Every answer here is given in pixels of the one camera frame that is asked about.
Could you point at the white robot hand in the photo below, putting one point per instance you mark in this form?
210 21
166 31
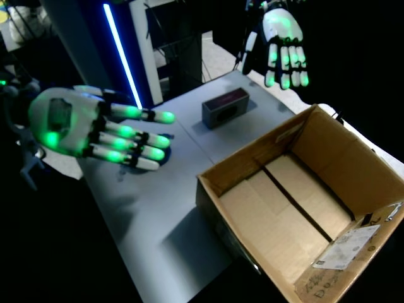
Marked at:
282 26
63 126

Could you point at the small dark rectangular box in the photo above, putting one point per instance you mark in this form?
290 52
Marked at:
224 104

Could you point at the open cardboard box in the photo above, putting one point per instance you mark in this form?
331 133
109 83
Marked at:
284 205

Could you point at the blue-white light strip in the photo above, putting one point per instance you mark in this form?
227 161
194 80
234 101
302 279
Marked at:
121 53

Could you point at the white bulky object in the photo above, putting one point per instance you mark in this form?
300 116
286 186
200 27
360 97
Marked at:
26 25

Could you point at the grey table cloth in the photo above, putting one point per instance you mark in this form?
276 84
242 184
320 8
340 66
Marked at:
142 214

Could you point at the dark pillar with white frame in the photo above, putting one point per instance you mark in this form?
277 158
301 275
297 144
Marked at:
79 47

